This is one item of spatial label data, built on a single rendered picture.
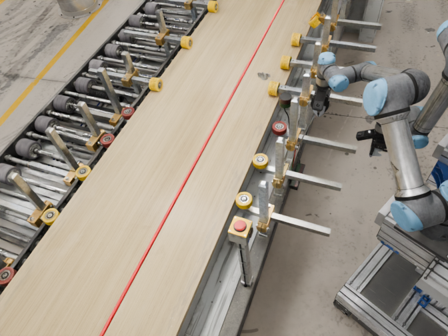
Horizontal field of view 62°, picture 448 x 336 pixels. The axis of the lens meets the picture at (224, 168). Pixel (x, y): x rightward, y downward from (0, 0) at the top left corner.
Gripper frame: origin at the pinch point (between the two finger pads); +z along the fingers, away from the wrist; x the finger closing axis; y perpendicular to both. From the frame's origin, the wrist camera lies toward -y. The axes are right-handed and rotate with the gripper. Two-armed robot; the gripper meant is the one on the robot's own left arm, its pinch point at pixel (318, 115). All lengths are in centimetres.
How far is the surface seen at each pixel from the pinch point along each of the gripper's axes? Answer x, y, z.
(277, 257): 9, -38, 99
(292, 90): 19.0, 18.7, 2.8
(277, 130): 19.0, -8.5, 8.2
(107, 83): 118, -17, -9
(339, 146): -13.9, -5.8, 12.9
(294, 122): 9.8, -10.7, -2.8
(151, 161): 76, -49, 9
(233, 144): 38.7, -24.5, 8.8
